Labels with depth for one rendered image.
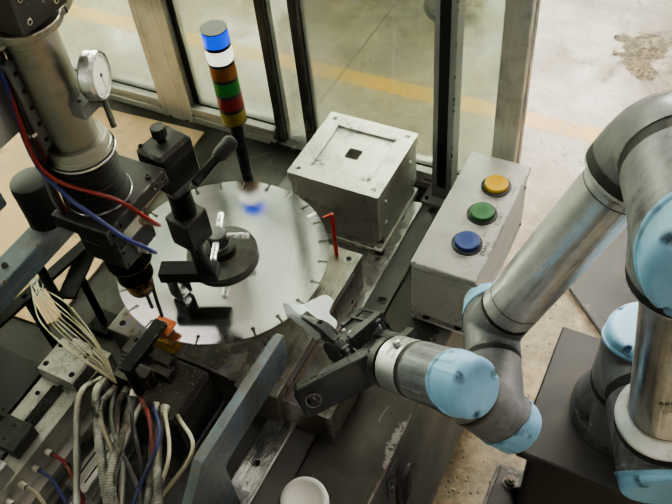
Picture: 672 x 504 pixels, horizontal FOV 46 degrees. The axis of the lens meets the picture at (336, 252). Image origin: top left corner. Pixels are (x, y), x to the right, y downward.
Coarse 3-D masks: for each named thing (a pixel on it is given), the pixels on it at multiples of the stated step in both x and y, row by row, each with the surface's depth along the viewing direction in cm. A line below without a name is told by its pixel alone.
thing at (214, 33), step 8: (208, 24) 127; (216, 24) 127; (224, 24) 126; (200, 32) 126; (208, 32) 125; (216, 32) 125; (224, 32) 125; (208, 40) 126; (216, 40) 125; (224, 40) 126; (208, 48) 127; (216, 48) 127; (224, 48) 127
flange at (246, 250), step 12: (228, 228) 124; (240, 228) 124; (240, 240) 122; (252, 240) 122; (228, 252) 119; (240, 252) 121; (252, 252) 121; (228, 264) 119; (240, 264) 119; (252, 264) 119; (228, 276) 118; (240, 276) 119
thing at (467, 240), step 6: (462, 234) 126; (468, 234) 126; (474, 234) 126; (456, 240) 126; (462, 240) 126; (468, 240) 125; (474, 240) 125; (456, 246) 126; (462, 246) 125; (468, 246) 125; (474, 246) 125
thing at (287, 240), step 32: (192, 192) 132; (224, 192) 131; (256, 192) 130; (288, 192) 130; (224, 224) 126; (256, 224) 126; (288, 224) 125; (320, 224) 125; (160, 256) 123; (288, 256) 121; (320, 256) 120; (160, 288) 119; (192, 288) 118; (224, 288) 118; (256, 288) 117; (288, 288) 117; (192, 320) 114; (224, 320) 114; (256, 320) 113
